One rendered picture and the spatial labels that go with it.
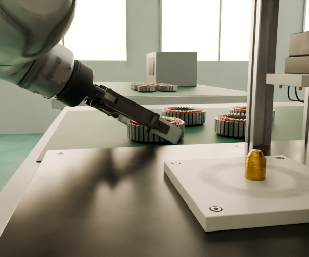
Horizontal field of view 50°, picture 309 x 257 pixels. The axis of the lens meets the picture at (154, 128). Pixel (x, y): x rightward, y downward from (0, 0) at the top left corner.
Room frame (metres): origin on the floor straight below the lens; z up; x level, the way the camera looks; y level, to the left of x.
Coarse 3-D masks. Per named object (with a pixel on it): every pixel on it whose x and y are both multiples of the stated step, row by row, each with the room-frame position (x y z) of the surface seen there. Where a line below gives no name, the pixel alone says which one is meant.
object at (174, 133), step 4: (160, 120) 0.58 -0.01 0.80; (164, 120) 0.58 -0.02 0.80; (168, 124) 0.59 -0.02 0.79; (172, 124) 0.59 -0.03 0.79; (152, 128) 0.57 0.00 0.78; (172, 128) 0.59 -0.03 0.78; (176, 128) 0.59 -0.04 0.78; (152, 132) 0.57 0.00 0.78; (156, 132) 0.57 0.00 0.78; (160, 132) 0.58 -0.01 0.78; (168, 132) 0.59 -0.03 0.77; (172, 132) 0.59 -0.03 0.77; (176, 132) 0.59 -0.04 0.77; (180, 132) 0.60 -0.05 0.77; (160, 136) 0.58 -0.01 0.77; (164, 136) 0.58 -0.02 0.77; (168, 136) 0.59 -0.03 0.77; (172, 136) 0.59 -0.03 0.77; (176, 136) 0.59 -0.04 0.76; (180, 136) 0.60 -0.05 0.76; (168, 140) 0.59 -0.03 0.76; (172, 140) 0.59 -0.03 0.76; (176, 140) 0.59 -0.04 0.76
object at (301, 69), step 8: (304, 32) 0.32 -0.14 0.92; (296, 40) 0.34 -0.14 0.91; (304, 40) 0.32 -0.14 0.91; (296, 48) 0.33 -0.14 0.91; (304, 48) 0.32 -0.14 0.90; (296, 56) 0.33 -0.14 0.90; (304, 56) 0.32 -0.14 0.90; (288, 64) 0.34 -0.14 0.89; (296, 64) 0.33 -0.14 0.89; (304, 64) 0.32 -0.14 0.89; (288, 72) 0.34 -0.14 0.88; (296, 72) 0.33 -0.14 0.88; (304, 72) 0.32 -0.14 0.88; (272, 80) 0.33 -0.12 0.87; (280, 80) 0.32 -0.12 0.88; (288, 80) 0.30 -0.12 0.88; (296, 80) 0.29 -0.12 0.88; (304, 80) 0.28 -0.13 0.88
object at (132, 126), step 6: (132, 120) 0.63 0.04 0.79; (168, 120) 0.67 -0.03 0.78; (174, 120) 0.65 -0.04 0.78; (180, 120) 0.64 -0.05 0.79; (132, 126) 0.61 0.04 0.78; (138, 126) 0.60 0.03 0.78; (144, 126) 0.59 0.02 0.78; (180, 126) 0.61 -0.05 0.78; (132, 132) 0.61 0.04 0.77; (138, 132) 0.60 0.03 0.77; (144, 132) 0.59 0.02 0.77; (150, 132) 0.59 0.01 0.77; (132, 138) 0.61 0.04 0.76; (138, 138) 0.60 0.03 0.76; (144, 138) 0.59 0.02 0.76; (150, 138) 0.59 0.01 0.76; (156, 138) 0.59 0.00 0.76; (162, 138) 0.59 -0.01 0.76; (180, 138) 0.62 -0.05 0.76
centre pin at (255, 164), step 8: (256, 152) 0.30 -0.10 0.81; (248, 160) 0.30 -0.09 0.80; (256, 160) 0.30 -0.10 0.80; (264, 160) 0.30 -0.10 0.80; (248, 168) 0.30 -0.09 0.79; (256, 168) 0.30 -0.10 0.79; (264, 168) 0.30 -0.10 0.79; (248, 176) 0.30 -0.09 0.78; (256, 176) 0.30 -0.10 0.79; (264, 176) 0.30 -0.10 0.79
